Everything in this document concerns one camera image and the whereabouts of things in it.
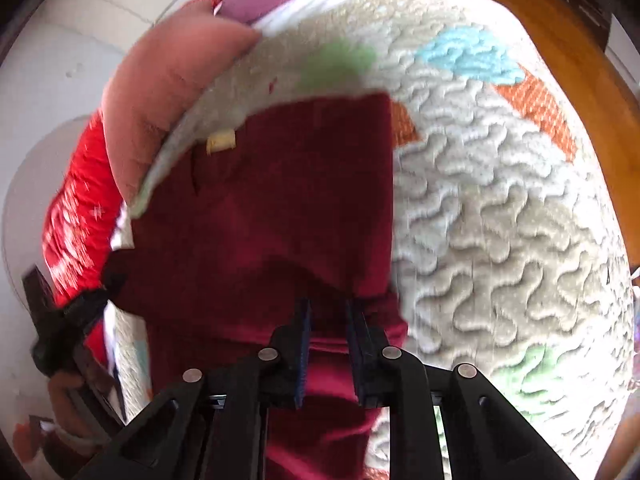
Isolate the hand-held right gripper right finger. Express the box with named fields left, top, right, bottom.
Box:
left=345, top=299, right=577, bottom=480

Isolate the pink pillow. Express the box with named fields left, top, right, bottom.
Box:
left=101, top=0, right=262, bottom=207

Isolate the person's left hand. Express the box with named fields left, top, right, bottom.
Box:
left=46, top=372, right=110, bottom=442

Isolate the red floral duvet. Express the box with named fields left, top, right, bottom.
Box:
left=41, top=110, right=128, bottom=366

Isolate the heart patterned quilt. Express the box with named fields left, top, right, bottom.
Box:
left=107, top=0, right=637, bottom=480

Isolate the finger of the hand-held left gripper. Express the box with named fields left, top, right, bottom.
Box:
left=61, top=271, right=128, bottom=333

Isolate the dark red garment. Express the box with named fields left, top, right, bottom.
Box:
left=102, top=92, right=410, bottom=480

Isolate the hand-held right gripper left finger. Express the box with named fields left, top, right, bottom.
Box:
left=75, top=299, right=312, bottom=480

